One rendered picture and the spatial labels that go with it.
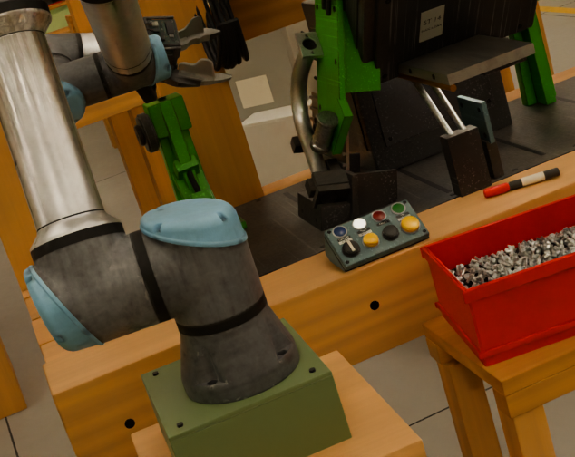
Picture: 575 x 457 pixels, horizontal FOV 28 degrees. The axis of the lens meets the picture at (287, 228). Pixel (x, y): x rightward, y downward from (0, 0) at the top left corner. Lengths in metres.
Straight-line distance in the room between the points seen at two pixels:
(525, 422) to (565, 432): 1.35
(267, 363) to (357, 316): 0.44
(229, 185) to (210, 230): 0.99
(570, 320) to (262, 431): 0.49
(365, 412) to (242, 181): 0.95
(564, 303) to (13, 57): 0.80
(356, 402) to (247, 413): 0.19
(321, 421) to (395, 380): 1.99
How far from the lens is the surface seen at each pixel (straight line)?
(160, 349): 1.73
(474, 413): 1.82
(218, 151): 2.30
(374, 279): 1.80
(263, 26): 2.39
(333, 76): 1.98
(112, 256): 1.36
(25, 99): 1.41
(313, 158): 2.03
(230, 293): 1.36
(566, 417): 3.02
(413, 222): 1.81
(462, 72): 1.85
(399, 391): 3.33
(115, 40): 1.67
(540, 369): 1.59
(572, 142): 2.11
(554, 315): 1.62
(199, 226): 1.33
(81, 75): 1.81
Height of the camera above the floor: 1.55
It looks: 18 degrees down
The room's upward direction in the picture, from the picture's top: 17 degrees counter-clockwise
